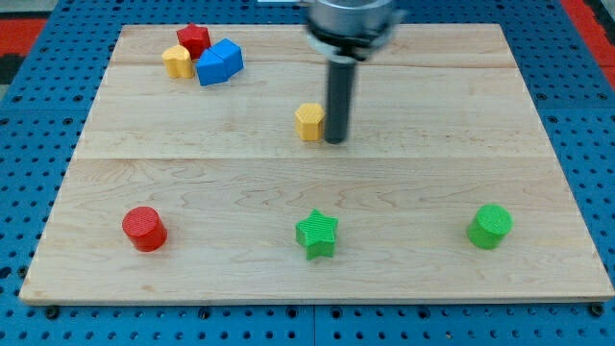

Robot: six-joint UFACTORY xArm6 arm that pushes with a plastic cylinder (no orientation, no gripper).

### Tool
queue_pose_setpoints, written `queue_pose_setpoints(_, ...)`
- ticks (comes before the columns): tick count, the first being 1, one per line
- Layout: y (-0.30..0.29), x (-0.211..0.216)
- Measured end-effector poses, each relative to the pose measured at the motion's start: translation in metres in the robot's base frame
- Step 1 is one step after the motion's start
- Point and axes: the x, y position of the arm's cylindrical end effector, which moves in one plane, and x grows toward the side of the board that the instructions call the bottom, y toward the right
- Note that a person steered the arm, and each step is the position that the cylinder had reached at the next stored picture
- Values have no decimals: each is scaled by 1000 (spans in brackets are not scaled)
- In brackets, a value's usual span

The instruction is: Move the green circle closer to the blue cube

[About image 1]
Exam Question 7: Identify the red cylinder block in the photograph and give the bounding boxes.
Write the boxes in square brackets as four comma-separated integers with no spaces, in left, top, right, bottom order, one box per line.
[121,206,167,252]

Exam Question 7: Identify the yellow heart block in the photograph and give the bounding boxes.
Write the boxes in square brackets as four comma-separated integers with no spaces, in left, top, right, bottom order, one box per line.
[161,45,194,79]

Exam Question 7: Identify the yellow hexagon block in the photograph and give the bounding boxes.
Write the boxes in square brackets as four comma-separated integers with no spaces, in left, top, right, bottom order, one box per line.
[295,103,325,141]

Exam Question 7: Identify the blue pentagon block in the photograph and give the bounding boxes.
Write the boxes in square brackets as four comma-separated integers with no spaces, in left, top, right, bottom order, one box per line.
[195,50,228,87]

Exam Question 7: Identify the light wooden board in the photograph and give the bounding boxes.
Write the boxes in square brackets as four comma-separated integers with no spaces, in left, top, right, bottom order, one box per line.
[20,24,614,306]

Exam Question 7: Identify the green star block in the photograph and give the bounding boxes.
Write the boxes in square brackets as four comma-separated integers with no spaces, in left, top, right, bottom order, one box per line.
[295,210,338,260]

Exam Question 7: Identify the red star block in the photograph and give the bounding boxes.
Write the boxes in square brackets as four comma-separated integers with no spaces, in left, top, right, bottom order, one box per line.
[176,23,211,60]

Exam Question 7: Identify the green cylinder block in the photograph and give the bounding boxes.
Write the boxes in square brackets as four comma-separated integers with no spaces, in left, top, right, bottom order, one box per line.
[466,204,514,250]

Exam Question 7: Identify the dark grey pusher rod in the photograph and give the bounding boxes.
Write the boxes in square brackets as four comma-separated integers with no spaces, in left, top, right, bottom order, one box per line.
[324,61,356,144]

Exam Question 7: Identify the blue cube block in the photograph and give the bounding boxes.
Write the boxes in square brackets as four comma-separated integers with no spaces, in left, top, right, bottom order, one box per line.
[209,38,244,78]

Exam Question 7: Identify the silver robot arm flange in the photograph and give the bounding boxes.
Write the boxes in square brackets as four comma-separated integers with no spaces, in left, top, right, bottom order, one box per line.
[306,0,406,64]

